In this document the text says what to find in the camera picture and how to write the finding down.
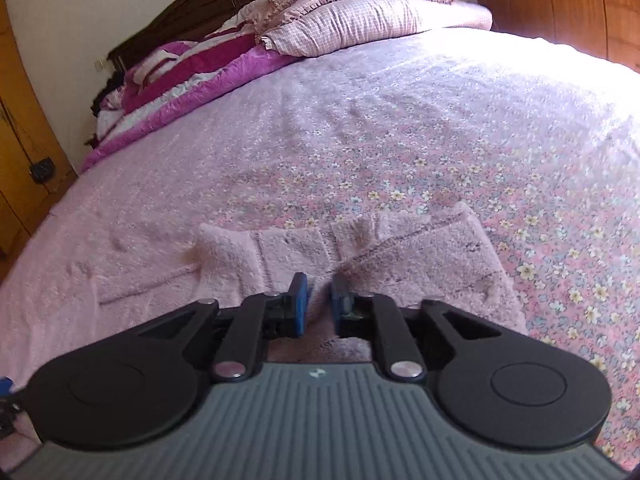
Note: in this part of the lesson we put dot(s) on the light wooden wardrobe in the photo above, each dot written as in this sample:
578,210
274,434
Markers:
20,160

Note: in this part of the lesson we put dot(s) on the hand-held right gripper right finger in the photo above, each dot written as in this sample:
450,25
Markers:
341,305

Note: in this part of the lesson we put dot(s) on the wall socket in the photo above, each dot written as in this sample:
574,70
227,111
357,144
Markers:
101,64

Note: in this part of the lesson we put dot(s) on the dark cloth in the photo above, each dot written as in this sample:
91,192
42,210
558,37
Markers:
106,92

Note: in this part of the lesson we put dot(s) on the magenta and white blanket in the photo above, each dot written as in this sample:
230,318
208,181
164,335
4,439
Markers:
200,67

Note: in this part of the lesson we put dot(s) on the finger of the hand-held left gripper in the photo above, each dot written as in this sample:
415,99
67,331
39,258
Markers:
4,385

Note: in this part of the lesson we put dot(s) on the black key fob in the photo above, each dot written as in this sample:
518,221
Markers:
42,170

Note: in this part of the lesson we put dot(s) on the brown wooden cabinet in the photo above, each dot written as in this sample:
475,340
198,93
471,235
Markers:
565,5

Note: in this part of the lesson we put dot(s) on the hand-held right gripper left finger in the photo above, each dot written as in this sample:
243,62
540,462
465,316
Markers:
298,305

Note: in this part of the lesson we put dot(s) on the pink knit sweater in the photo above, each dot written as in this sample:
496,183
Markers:
425,260

